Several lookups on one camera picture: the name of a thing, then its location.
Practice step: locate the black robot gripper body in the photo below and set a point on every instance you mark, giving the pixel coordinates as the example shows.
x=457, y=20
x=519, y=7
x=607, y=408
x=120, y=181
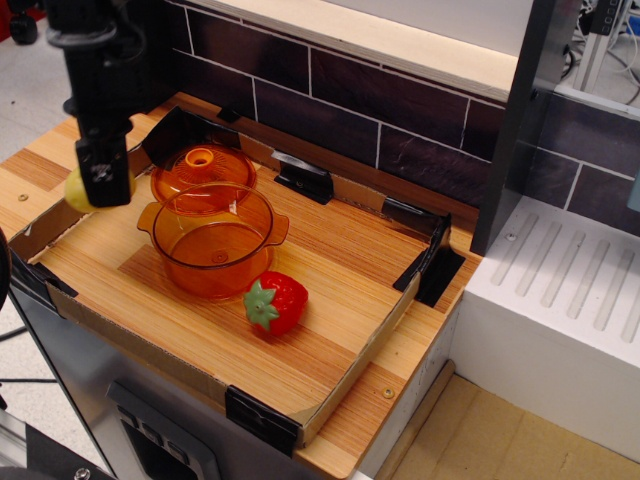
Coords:
x=109, y=76

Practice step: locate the black caster wheel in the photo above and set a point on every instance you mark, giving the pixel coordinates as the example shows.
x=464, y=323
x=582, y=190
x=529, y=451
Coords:
x=23, y=29

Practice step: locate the dark grey vertical post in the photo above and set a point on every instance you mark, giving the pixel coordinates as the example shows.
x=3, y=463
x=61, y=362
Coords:
x=540, y=65

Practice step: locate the orange transparent pot lid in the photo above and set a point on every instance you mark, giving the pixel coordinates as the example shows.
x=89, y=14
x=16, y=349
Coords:
x=200, y=164

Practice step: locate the white toy sink drainboard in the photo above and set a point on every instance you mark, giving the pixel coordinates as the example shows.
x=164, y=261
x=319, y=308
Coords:
x=550, y=322

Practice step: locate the red toy strawberry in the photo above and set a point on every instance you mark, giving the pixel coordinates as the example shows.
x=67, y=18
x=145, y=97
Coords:
x=275, y=303

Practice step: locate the orange transparent plastic pot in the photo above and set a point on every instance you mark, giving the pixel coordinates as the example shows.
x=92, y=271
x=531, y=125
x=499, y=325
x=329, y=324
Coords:
x=214, y=239

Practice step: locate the yellow toy potato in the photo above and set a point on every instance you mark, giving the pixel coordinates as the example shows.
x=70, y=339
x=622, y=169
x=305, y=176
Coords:
x=75, y=194

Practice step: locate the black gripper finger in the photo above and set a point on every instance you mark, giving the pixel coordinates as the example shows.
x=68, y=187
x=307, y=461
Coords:
x=104, y=170

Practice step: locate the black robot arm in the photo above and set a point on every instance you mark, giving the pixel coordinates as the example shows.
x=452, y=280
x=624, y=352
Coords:
x=85, y=16

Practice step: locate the cardboard fence with black tape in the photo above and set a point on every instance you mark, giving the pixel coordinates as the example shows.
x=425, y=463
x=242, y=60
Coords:
x=347, y=253

